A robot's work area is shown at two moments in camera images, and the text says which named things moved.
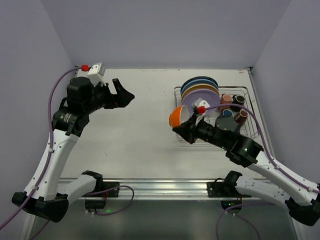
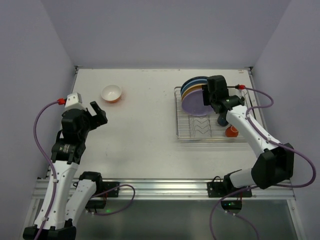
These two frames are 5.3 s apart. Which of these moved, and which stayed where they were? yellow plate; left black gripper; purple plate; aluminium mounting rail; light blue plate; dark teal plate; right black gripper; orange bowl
Moved: left black gripper; orange bowl; right black gripper
Stayed: light blue plate; aluminium mounting rail; purple plate; dark teal plate; yellow plate
